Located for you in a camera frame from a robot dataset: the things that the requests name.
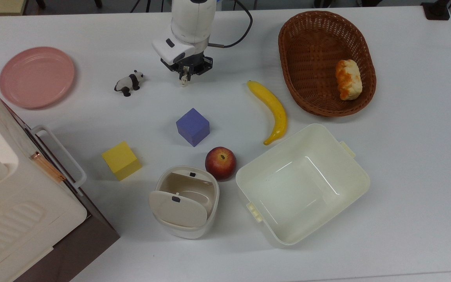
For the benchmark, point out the black table clamp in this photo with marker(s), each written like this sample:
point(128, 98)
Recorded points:
point(435, 9)

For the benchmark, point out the black tripod legs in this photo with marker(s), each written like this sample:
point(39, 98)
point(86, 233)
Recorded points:
point(147, 4)

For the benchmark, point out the yellow cube block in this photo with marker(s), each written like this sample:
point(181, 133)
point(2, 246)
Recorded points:
point(120, 158)

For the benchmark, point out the purple cube block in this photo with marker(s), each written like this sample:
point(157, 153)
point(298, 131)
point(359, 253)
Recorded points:
point(192, 126)

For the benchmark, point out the pink round plate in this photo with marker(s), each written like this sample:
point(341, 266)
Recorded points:
point(36, 77)

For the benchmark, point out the brown wicker basket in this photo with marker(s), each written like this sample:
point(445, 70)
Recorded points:
point(307, 51)

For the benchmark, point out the beige trash can with lid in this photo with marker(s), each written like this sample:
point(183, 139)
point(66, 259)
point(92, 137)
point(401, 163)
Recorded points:
point(178, 211)

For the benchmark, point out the white paper ball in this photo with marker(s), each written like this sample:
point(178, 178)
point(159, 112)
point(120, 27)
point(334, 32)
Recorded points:
point(185, 81)

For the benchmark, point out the white plastic bin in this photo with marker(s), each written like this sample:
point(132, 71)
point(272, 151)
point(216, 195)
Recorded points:
point(300, 188)

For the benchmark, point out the bread piece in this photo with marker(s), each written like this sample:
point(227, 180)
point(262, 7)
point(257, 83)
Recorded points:
point(349, 80)

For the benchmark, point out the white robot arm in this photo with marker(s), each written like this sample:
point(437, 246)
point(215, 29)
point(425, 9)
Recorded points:
point(192, 19)

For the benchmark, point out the copper strip on cabinet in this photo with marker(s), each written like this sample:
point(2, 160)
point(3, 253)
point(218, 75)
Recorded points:
point(47, 166)

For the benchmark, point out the red apple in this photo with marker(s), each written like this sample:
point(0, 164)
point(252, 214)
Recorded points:
point(220, 162)

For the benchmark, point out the black white panda figurine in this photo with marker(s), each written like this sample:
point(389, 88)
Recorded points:
point(127, 83)

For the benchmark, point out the yellow banana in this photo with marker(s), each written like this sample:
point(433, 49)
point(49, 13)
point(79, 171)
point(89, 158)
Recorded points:
point(274, 107)

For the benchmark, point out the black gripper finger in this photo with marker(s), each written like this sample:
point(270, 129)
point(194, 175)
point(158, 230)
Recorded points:
point(188, 71)
point(183, 71)

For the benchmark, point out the black frame leg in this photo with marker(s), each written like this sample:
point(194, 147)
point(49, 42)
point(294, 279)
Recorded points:
point(164, 5)

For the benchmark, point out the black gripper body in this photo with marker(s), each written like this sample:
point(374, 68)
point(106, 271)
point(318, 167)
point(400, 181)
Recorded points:
point(199, 62)

